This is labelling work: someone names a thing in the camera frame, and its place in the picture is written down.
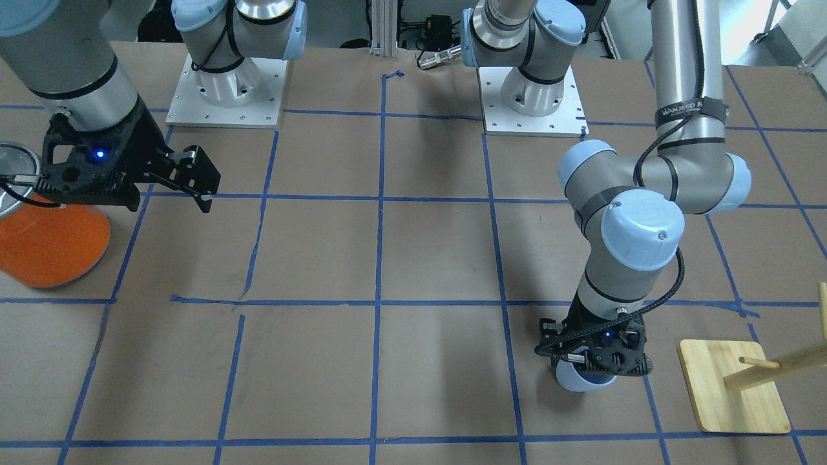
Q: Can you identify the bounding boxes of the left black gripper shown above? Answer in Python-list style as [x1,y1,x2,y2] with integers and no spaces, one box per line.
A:
[535,304,652,377]

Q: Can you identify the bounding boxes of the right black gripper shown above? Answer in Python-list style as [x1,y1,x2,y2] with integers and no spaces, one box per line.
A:
[39,98,221,214]

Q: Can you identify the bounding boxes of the light blue plastic cup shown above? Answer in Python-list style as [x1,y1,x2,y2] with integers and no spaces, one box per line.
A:
[555,361,618,393]

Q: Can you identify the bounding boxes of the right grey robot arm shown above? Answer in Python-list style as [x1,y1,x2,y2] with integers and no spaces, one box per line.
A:
[2,1,308,214]

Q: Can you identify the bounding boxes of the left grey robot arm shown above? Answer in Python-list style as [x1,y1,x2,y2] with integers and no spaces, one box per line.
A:
[461,1,752,386]

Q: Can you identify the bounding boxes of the wooden cup rack stand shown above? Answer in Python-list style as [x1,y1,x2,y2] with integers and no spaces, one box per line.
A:
[673,282,825,435]

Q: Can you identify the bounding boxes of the orange metal-lidded canister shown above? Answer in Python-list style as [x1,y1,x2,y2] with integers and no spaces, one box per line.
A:
[1,142,111,288]

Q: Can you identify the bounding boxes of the black power adapter box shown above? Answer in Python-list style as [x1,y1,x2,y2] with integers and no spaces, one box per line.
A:
[422,14,453,48]

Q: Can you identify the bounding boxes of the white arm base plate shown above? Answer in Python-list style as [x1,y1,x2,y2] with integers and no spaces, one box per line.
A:
[477,67,590,138]
[165,57,289,129]

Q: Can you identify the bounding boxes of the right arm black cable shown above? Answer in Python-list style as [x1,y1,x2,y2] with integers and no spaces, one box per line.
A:
[191,0,241,73]

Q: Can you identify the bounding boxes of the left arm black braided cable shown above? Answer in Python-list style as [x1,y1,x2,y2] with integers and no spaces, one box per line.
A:
[534,0,708,357]

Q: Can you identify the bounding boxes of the aluminium profile post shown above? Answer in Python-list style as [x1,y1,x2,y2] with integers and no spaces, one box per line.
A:
[370,0,399,61]

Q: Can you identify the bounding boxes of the silver cable connector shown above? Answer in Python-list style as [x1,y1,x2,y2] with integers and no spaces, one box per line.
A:
[417,45,463,70]

